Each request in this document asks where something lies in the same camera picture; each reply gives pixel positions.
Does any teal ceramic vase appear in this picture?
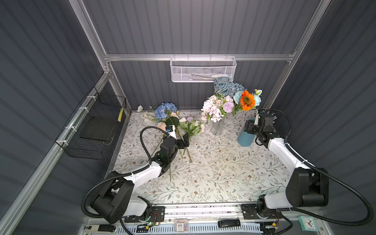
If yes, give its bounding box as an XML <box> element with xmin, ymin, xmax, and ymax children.
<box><xmin>237</xmin><ymin>130</ymin><xmax>256</xmax><ymax>147</ymax></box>

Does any peach rose stem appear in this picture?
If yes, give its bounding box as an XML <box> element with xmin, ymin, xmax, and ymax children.
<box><xmin>152</xmin><ymin>122</ymin><xmax>172</xmax><ymax>177</ymax></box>

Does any orange gerbera flower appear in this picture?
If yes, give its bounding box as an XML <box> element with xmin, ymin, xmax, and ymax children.
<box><xmin>240</xmin><ymin>91</ymin><xmax>256</xmax><ymax>111</ymax></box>

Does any blue hydrangea flower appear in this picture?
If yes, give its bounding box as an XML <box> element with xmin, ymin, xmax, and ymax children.
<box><xmin>155</xmin><ymin>102</ymin><xmax>177</xmax><ymax>122</ymax></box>

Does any pale aqua peony stem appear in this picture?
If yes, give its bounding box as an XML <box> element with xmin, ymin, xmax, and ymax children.
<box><xmin>233</xmin><ymin>89</ymin><xmax>262</xmax><ymax>107</ymax></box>

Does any clear glass vase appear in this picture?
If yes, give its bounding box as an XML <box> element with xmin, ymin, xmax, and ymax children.
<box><xmin>211</xmin><ymin>117</ymin><xmax>225</xmax><ymax>136</ymax></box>

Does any white pink flower bunch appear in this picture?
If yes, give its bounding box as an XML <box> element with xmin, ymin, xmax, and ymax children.
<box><xmin>201</xmin><ymin>95</ymin><xmax>235</xmax><ymax>123</ymax></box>

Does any dusty blue rose bunch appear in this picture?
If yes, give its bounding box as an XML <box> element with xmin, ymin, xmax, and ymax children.
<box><xmin>213</xmin><ymin>77</ymin><xmax>245</xmax><ymax>98</ymax></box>

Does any cream white rose stem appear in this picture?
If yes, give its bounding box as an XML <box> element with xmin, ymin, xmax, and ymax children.
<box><xmin>137</xmin><ymin>105</ymin><xmax>158</xmax><ymax>122</ymax></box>

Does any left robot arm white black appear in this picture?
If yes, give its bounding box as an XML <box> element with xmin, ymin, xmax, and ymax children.
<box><xmin>81</xmin><ymin>125</ymin><xmax>190</xmax><ymax>224</ymax></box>

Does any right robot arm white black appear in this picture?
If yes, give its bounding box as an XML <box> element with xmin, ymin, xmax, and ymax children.
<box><xmin>244</xmin><ymin>109</ymin><xmax>375</xmax><ymax>226</ymax></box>

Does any small lilac flower sprig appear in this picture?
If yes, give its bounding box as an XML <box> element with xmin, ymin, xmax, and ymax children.
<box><xmin>179</xmin><ymin>116</ymin><xmax>206</xmax><ymax>163</ymax></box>

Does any floral patterned table mat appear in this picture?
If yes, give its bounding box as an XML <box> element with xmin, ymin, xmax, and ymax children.
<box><xmin>101</xmin><ymin>110</ymin><xmax>291</xmax><ymax>206</ymax></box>

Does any white marker in basket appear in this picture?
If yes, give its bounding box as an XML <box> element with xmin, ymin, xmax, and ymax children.
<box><xmin>191</xmin><ymin>74</ymin><xmax>227</xmax><ymax>80</ymax></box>

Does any black remote device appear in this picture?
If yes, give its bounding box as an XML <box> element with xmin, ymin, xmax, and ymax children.
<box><xmin>217</xmin><ymin>219</ymin><xmax>241</xmax><ymax>228</ymax></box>

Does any teal small clock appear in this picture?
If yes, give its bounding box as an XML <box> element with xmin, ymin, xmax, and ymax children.
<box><xmin>298</xmin><ymin>216</ymin><xmax>319</xmax><ymax>232</ymax></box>

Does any white power strip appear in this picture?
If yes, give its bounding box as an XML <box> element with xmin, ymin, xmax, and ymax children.
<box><xmin>83</xmin><ymin>224</ymin><xmax>118</xmax><ymax>234</ymax></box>

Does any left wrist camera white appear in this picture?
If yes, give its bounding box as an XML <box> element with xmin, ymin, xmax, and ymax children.
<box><xmin>165</xmin><ymin>125</ymin><xmax>177</xmax><ymax>140</ymax></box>

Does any black wire basket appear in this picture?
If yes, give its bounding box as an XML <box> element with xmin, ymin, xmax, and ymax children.
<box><xmin>55</xmin><ymin>89</ymin><xmax>127</xmax><ymax>161</ymax></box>

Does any white wire mesh basket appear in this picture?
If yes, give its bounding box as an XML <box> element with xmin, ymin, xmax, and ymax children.
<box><xmin>169</xmin><ymin>55</ymin><xmax>237</xmax><ymax>83</ymax></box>

